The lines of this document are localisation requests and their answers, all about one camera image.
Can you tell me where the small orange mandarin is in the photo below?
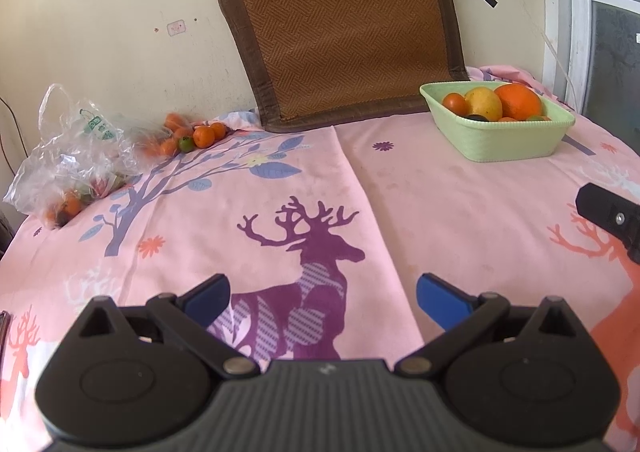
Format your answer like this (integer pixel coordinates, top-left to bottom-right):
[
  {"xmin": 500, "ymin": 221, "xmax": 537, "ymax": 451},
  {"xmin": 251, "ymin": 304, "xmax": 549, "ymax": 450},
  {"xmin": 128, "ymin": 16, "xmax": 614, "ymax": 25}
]
[{"xmin": 442, "ymin": 93, "xmax": 469, "ymax": 116}]

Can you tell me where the dark purple plum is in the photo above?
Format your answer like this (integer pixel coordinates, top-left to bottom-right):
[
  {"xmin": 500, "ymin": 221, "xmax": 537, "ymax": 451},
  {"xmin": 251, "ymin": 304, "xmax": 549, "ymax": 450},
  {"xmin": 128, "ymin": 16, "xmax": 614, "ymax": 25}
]
[{"xmin": 466, "ymin": 114, "xmax": 489, "ymax": 122}]

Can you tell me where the orange fruits pile by bag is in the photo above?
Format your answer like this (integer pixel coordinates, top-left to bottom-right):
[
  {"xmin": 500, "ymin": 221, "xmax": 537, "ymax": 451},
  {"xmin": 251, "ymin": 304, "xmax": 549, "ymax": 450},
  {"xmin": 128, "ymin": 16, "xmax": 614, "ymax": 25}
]
[{"xmin": 132, "ymin": 112, "xmax": 193, "ymax": 162}]

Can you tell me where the light green plastic basket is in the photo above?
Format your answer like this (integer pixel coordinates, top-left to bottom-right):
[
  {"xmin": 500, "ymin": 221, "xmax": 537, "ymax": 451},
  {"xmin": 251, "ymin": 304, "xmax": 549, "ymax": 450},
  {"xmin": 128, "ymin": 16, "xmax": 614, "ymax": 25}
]
[{"xmin": 420, "ymin": 81, "xmax": 576, "ymax": 163}]

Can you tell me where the big orange in basket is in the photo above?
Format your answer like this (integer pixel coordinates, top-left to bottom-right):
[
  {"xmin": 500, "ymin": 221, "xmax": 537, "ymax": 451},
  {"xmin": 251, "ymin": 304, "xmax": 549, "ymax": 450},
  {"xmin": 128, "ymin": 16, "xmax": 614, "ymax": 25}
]
[{"xmin": 495, "ymin": 83, "xmax": 542, "ymax": 121}]

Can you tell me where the pink printed bedsheet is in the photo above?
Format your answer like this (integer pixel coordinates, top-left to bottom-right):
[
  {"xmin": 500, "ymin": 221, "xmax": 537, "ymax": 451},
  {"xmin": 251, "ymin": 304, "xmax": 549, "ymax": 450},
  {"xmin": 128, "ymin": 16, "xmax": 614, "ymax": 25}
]
[{"xmin": 0, "ymin": 63, "xmax": 640, "ymax": 452}]

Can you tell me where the yellow mango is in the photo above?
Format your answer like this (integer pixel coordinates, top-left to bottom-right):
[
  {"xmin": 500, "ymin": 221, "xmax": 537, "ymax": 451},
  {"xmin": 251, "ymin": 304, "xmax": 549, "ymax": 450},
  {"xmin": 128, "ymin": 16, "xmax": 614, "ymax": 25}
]
[{"xmin": 464, "ymin": 86, "xmax": 503, "ymax": 122}]

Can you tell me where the clear plastic bag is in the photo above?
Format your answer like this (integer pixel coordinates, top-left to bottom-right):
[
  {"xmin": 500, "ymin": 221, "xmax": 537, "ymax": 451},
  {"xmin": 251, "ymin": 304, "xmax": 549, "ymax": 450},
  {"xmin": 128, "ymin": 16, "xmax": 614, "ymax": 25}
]
[{"xmin": 3, "ymin": 84, "xmax": 162, "ymax": 229}]

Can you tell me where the brown woven seat cushion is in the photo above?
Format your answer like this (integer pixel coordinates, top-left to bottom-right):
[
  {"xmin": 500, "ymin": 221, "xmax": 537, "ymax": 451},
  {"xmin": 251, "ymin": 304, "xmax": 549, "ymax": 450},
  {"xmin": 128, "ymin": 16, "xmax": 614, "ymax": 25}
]
[{"xmin": 218, "ymin": 0, "xmax": 468, "ymax": 133}]

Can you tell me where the green fruit by wall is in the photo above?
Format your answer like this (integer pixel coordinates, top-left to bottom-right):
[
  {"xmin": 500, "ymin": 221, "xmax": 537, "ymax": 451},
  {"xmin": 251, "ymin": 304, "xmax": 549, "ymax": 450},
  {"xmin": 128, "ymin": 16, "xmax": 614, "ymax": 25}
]
[{"xmin": 178, "ymin": 136, "xmax": 196, "ymax": 153}]

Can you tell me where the mandarin by wall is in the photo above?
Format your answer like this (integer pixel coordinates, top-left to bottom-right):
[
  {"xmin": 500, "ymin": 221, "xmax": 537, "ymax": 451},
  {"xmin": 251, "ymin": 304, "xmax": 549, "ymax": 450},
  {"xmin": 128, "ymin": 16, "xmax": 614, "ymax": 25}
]
[
  {"xmin": 192, "ymin": 125, "xmax": 217, "ymax": 149},
  {"xmin": 209, "ymin": 122, "xmax": 228, "ymax": 141}
]

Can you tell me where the white window frame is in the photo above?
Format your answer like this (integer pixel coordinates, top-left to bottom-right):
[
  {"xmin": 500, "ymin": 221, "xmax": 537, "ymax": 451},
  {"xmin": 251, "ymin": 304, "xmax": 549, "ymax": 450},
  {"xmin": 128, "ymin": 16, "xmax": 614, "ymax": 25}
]
[{"xmin": 537, "ymin": 0, "xmax": 640, "ymax": 113}]

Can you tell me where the wall sticker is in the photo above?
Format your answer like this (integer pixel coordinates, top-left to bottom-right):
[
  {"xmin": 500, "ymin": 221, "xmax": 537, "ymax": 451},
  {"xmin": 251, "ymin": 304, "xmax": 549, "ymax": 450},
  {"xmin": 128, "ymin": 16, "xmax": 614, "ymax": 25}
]
[{"xmin": 167, "ymin": 19, "xmax": 186, "ymax": 36}]

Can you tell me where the white cable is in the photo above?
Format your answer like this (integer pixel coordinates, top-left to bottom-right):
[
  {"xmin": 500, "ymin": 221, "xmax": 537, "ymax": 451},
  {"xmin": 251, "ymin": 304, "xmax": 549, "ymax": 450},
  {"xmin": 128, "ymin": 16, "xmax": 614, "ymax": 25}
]
[{"xmin": 474, "ymin": 0, "xmax": 576, "ymax": 106}]

